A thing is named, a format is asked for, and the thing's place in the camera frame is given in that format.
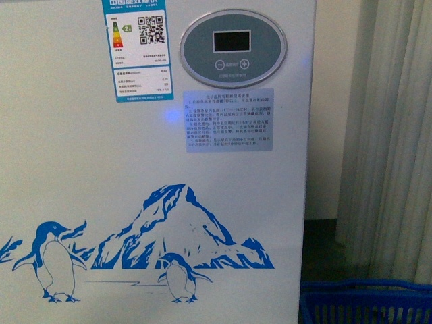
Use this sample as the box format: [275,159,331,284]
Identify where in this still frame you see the white blue chest freezer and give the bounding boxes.
[1,1,317,323]

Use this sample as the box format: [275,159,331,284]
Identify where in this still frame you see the blue energy efficiency label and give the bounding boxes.
[102,0,174,103]

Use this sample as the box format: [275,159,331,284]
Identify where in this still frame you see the oval grey control panel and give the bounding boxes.
[180,9,288,89]

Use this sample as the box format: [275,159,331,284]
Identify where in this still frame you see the white pleated curtain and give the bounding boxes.
[336,1,431,284]

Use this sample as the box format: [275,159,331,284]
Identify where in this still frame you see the blue plastic shopping basket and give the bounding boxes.
[300,279,431,323]

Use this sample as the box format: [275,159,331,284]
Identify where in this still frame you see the silver instruction sticker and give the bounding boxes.
[183,88,274,153]

